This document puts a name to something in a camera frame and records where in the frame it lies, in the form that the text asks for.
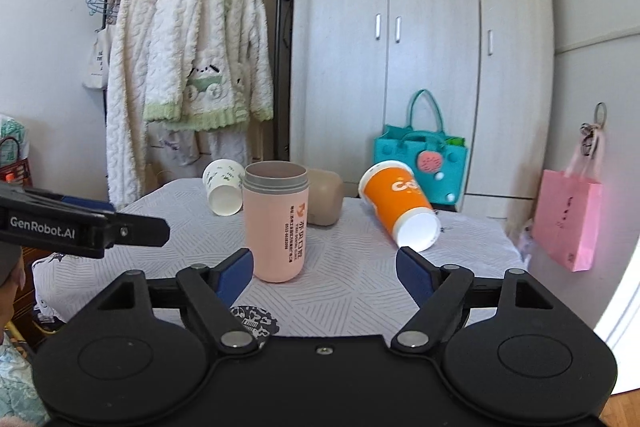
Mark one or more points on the teal felt tote bag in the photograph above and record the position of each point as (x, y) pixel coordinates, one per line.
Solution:
(400, 157)

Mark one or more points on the white green plastic packet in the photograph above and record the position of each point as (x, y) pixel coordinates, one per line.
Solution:
(12, 137)

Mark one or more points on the light patterned pajama pants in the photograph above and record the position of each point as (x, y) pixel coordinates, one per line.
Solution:
(225, 147)

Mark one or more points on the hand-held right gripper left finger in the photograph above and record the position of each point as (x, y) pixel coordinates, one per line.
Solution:
(234, 273)

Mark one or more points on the orange paper cup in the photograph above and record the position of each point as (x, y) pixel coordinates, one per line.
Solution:
(395, 197)

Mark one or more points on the white fluffy jacket green trim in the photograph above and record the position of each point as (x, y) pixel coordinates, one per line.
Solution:
(210, 32)

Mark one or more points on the white fluffy robe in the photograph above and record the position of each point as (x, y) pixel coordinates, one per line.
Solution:
(127, 107)

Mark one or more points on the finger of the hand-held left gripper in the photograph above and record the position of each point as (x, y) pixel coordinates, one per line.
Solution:
(142, 231)
(90, 205)

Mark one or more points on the pink tumbler cup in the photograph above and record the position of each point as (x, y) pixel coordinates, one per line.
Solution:
(275, 227)

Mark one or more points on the red basket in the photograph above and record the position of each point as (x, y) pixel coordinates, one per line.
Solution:
(17, 174)

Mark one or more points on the white paper cup green print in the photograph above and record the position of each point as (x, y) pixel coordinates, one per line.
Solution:
(224, 187)

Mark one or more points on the pink paper bag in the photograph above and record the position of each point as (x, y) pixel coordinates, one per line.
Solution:
(567, 222)

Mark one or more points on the white wooden wardrobe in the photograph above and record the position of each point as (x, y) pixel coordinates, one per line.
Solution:
(425, 57)

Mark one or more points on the white cloth tote bag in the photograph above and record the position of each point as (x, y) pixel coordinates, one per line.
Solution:
(97, 62)

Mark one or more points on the patterned clothing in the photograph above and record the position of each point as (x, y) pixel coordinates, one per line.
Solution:
(17, 387)

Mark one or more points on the white door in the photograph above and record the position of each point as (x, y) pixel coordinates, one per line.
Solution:
(622, 307)

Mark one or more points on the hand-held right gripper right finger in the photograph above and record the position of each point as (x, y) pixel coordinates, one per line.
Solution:
(412, 274)

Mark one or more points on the beige tumbler lid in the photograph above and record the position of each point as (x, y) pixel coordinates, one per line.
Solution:
(325, 199)

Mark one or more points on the black metal clothes rack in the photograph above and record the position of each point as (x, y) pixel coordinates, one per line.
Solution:
(285, 7)

